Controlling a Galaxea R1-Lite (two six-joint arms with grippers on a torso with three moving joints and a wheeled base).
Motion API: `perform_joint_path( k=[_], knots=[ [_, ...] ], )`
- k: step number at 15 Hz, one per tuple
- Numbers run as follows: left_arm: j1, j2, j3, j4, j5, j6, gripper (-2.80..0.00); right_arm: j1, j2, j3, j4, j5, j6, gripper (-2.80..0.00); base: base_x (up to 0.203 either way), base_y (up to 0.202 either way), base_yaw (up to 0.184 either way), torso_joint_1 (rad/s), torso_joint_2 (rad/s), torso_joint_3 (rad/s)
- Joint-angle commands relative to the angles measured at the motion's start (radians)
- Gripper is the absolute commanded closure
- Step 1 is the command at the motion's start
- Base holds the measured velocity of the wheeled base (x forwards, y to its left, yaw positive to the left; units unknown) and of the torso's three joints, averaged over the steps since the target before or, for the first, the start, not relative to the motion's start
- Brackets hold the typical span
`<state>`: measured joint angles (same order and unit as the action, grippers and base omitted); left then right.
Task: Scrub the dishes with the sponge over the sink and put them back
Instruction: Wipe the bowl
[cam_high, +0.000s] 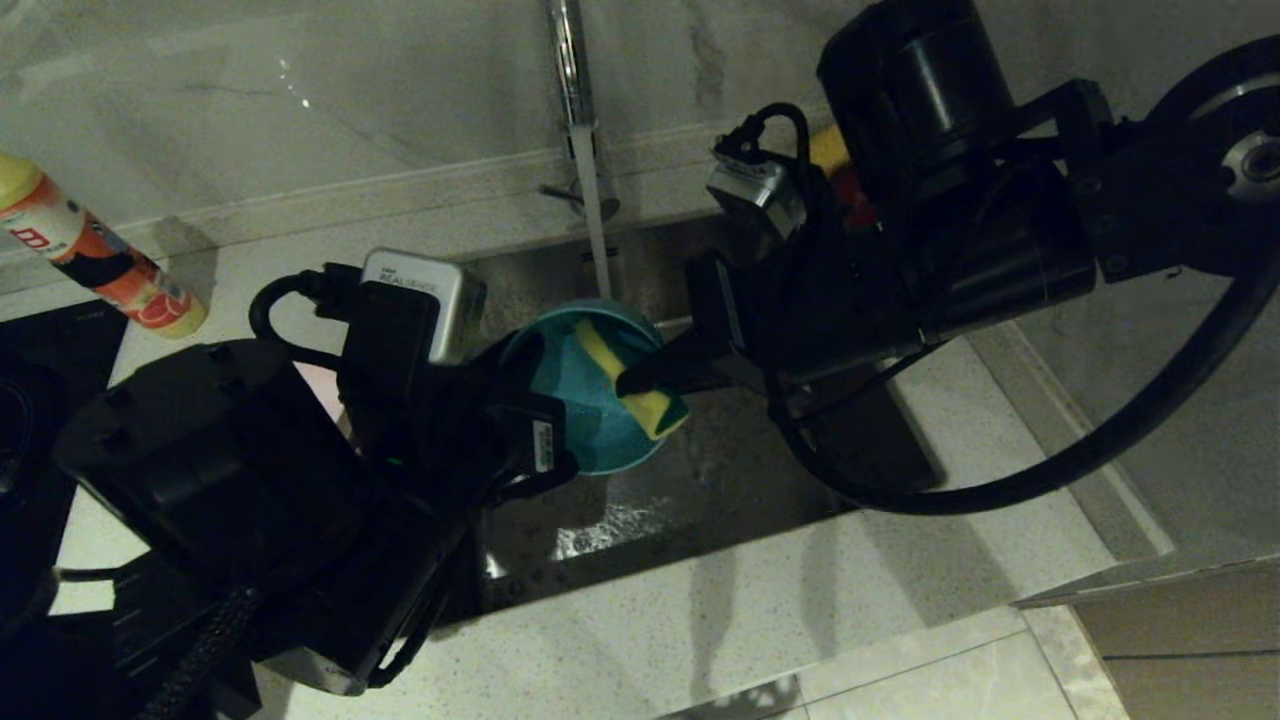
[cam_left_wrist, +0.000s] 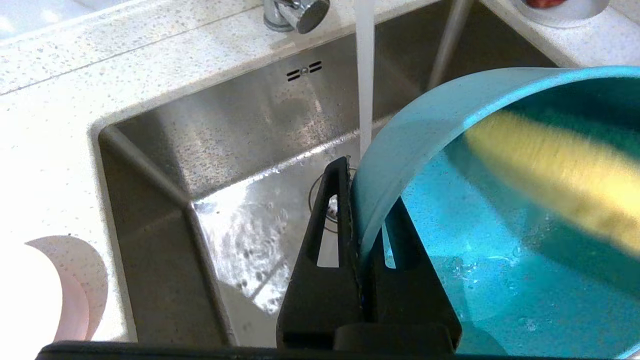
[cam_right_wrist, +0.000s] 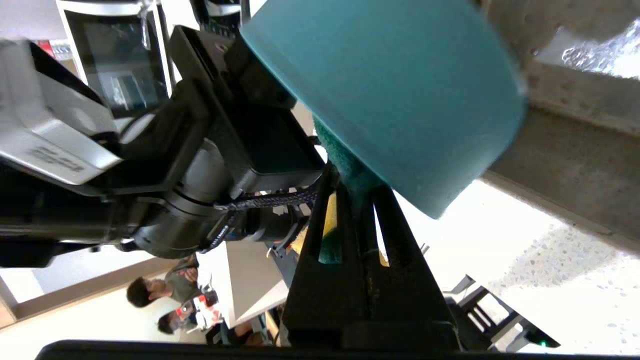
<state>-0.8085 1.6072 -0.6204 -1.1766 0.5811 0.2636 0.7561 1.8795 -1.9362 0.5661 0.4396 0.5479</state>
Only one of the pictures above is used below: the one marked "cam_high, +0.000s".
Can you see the pink plastic bowl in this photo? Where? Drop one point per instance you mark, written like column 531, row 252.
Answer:
column 318, row 390

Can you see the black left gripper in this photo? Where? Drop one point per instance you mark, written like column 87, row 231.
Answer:
column 430, row 420

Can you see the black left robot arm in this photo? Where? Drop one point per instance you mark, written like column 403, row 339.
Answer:
column 250, row 500

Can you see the yellow green sponge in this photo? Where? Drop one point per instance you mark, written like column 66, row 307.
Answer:
column 650, row 405

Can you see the dark red apple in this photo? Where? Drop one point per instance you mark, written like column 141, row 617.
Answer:
column 852, row 195

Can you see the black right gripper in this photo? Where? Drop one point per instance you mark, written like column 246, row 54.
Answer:
column 820, row 310

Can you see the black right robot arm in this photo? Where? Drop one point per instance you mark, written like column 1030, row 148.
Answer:
column 950, row 90

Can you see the yellow pear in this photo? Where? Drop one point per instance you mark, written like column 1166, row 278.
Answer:
column 828, row 148

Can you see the blue plastic bowl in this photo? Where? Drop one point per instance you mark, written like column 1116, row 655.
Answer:
column 590, row 420

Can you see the orange dish soap bottle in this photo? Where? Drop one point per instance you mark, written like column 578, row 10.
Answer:
column 100, row 265

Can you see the stainless steel sink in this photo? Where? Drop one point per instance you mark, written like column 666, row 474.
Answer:
column 720, row 470

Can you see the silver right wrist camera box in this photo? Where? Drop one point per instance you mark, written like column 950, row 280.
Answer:
column 755, row 195

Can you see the chrome faucet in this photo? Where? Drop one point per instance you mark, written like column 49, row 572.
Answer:
column 572, row 70

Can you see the black induction cooktop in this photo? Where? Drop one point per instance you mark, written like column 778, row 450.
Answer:
column 60, row 335

